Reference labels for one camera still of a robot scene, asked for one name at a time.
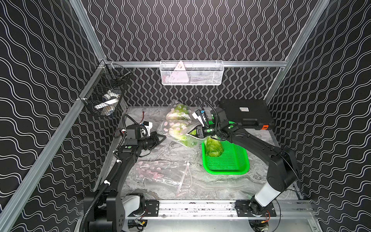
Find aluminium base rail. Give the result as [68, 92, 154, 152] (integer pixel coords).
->
[81, 199, 315, 219]

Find green plastic basket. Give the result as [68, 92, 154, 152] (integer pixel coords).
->
[201, 120, 250, 175]

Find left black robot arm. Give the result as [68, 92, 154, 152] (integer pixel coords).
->
[79, 114, 167, 232]

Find black wire wall basket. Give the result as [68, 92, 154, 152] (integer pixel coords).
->
[82, 64, 133, 118]

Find pink triangle card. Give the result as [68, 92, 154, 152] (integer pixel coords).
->
[168, 61, 189, 84]

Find black tool case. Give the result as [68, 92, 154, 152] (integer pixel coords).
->
[219, 99, 276, 130]

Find zip-top bag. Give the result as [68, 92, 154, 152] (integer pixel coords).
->
[134, 160, 193, 197]

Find white wire wall basket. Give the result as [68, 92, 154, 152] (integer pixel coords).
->
[159, 60, 225, 86]

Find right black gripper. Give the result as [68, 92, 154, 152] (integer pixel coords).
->
[186, 123, 221, 140]

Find bagged chinese cabbage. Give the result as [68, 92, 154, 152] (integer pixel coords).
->
[157, 120, 200, 148]
[166, 100, 200, 121]

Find white items in black basket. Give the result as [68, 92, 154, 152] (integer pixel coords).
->
[94, 90, 121, 116]

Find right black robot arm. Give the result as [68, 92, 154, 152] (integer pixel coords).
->
[192, 95, 299, 216]

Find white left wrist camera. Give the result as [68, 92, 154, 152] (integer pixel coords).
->
[140, 121, 153, 137]

